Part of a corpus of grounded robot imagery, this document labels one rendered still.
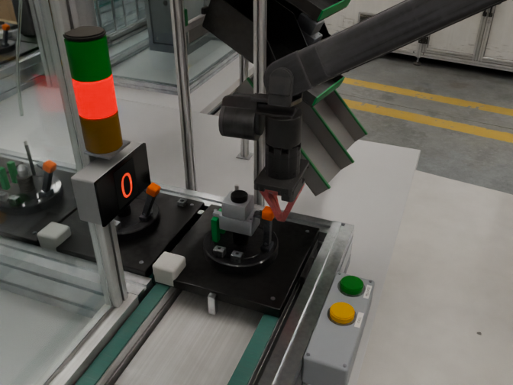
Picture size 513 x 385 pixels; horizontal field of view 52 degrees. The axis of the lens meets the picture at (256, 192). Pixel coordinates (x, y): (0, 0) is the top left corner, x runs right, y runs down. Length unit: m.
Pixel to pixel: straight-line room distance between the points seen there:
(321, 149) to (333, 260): 0.31
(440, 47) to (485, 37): 0.38
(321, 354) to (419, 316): 0.29
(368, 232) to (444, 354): 0.36
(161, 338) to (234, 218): 0.24
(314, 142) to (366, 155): 0.40
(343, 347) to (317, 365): 0.05
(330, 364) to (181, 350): 0.24
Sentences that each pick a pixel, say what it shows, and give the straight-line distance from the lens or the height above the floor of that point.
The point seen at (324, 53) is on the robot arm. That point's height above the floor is 1.36.
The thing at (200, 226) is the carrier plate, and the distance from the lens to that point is 1.06.
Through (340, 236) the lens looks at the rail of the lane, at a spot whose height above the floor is 0.96.
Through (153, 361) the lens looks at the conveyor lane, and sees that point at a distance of 0.90.
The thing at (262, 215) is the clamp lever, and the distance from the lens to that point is 0.92.
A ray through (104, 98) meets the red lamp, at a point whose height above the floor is 1.34.
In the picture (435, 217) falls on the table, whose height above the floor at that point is 0.86.
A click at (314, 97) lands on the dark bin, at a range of 1.02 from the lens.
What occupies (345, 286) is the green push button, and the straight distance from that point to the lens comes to 0.93.
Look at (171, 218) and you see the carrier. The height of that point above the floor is 0.97.
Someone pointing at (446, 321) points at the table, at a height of 0.86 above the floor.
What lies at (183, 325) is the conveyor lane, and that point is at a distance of 0.94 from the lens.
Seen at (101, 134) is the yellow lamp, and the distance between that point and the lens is 0.72.
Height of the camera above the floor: 1.60
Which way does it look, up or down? 33 degrees down
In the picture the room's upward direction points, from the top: straight up
